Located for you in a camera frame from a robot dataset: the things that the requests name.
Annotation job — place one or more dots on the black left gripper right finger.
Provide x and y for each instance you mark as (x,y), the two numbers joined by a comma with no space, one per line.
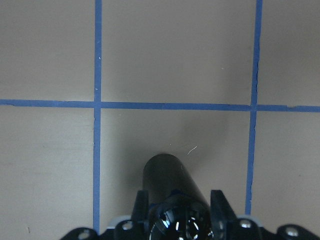
(222,215)

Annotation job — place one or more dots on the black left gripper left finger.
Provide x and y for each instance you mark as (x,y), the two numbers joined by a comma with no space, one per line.
(140,212)

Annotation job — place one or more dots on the dark wine bottle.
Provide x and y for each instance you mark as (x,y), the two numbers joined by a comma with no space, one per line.
(177,208)

